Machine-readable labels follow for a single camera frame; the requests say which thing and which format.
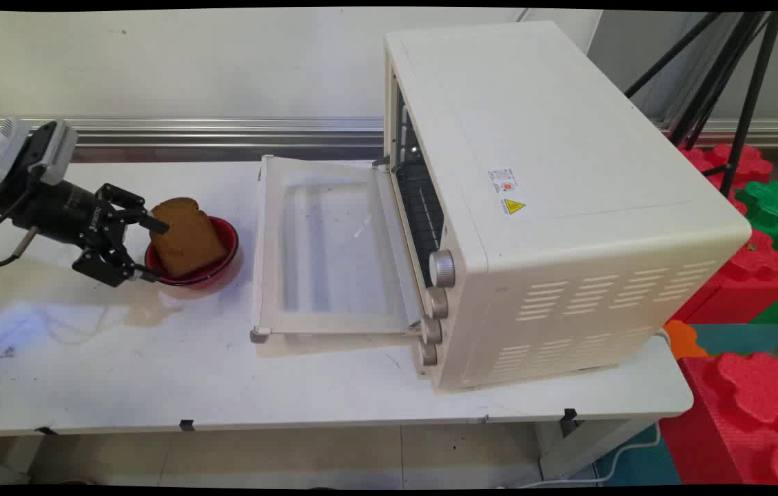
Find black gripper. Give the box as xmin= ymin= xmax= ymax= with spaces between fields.
xmin=12 ymin=179 xmax=170 ymax=289

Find glass oven door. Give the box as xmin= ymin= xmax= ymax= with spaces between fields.
xmin=249 ymin=155 xmax=425 ymax=344

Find brown bread slice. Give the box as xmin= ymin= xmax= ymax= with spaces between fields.
xmin=149 ymin=197 xmax=227 ymax=279

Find red bowl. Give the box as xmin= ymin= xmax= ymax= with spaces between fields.
xmin=145 ymin=216 xmax=240 ymax=289

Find large metallic oven knob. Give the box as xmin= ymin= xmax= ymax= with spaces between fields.
xmin=429 ymin=250 xmax=456 ymax=288

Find white red label sticker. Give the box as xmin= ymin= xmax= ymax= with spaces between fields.
xmin=488 ymin=167 xmax=519 ymax=194

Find cream toaster oven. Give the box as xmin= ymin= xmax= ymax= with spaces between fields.
xmin=383 ymin=21 xmax=753 ymax=394

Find white table leg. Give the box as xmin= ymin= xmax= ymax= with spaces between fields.
xmin=535 ymin=415 xmax=666 ymax=481

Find teal floor mat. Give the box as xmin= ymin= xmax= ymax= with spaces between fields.
xmin=594 ymin=423 xmax=683 ymax=487

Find orange foam block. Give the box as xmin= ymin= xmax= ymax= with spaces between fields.
xmin=663 ymin=319 xmax=709 ymax=361

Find small red foam block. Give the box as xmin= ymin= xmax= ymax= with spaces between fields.
xmin=679 ymin=143 xmax=774 ymax=216

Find teal foam mat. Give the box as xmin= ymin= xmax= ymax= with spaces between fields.
xmin=690 ymin=323 xmax=778 ymax=356

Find black tripod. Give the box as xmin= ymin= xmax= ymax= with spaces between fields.
xmin=624 ymin=10 xmax=778 ymax=198

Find large red foam block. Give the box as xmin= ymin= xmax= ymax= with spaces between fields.
xmin=659 ymin=352 xmax=778 ymax=487

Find black cable with metal plug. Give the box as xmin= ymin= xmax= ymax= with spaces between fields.
xmin=0 ymin=226 xmax=40 ymax=270

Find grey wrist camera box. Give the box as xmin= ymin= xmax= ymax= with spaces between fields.
xmin=32 ymin=120 xmax=79 ymax=186

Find aluminium wall rail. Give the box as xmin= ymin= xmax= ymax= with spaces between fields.
xmin=0 ymin=116 xmax=778 ymax=148

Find white floor cable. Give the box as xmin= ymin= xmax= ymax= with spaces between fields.
xmin=499 ymin=427 xmax=659 ymax=488

